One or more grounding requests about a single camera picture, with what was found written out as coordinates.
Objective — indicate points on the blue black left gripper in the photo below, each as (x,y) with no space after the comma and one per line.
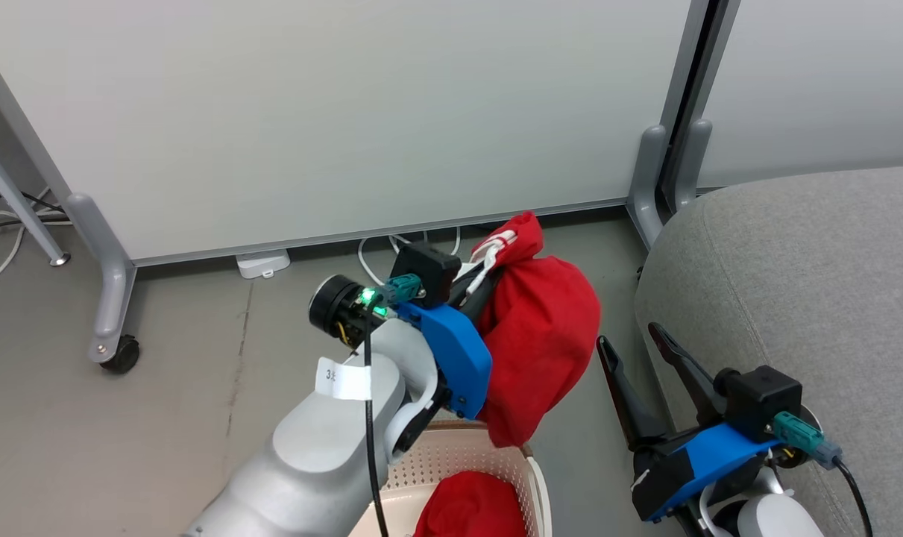
(458,358)

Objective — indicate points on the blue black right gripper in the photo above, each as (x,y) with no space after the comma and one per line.
(690,466)

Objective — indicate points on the red garment with white stripes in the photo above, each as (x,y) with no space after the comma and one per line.
(540,335)

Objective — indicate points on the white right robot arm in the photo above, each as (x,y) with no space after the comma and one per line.
(775,518)

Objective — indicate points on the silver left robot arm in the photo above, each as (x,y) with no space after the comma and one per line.
(324,455)

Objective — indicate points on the cream perforated laundry basket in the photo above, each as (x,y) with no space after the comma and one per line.
(462,449)

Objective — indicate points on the grey fabric sofa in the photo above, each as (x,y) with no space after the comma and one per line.
(831,283)

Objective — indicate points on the plain red garment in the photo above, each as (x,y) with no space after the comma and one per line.
(470,507)

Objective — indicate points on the white power adapter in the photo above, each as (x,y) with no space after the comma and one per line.
(263,263)

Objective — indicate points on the wide white partition panel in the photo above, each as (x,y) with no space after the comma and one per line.
(332,112)

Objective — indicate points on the black caster wheel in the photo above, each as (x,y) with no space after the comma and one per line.
(121,356)

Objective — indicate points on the grey partition foot with caster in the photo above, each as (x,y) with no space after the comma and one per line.
(108,276)

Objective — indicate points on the grey metal table leg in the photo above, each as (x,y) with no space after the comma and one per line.
(19,198)

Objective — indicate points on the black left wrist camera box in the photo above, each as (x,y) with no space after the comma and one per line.
(429,268)

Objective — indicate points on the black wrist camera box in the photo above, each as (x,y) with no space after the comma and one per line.
(429,268)
(760,399)

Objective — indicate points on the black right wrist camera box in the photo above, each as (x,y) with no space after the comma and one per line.
(760,399)

